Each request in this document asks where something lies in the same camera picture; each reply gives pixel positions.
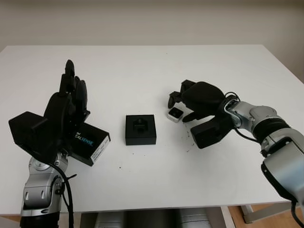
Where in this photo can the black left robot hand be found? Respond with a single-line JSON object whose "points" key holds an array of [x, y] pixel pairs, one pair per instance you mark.
{"points": [[59, 107]]}

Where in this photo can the grey robot torso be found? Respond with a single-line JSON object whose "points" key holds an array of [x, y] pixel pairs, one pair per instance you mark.
{"points": [[152, 218]]}

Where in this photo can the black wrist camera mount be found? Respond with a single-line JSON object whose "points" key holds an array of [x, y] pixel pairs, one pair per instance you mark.
{"points": [[211, 133], [28, 133]]}

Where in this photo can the black camera box base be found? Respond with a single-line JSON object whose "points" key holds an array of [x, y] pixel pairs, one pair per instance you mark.
{"points": [[141, 140]]}

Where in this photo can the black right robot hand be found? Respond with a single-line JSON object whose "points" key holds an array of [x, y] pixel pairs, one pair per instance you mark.
{"points": [[204, 97]]}

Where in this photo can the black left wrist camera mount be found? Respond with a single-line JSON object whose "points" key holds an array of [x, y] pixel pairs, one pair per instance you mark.
{"points": [[28, 133]]}

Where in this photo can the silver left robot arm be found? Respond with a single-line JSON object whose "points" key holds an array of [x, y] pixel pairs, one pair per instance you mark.
{"points": [[35, 190]]}

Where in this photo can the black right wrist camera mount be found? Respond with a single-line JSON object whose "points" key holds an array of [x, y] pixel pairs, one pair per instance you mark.
{"points": [[211, 133]]}

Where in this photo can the small silver depth camera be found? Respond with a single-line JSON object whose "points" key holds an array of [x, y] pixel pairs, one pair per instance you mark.
{"points": [[175, 115]]}

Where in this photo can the white table leg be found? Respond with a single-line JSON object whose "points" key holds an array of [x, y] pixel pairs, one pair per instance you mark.
{"points": [[248, 211]]}

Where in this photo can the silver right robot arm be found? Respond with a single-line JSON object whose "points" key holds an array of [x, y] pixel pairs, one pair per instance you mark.
{"points": [[261, 114]]}

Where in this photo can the black RealSense box lid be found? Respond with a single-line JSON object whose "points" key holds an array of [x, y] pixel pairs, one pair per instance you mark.
{"points": [[86, 145]]}

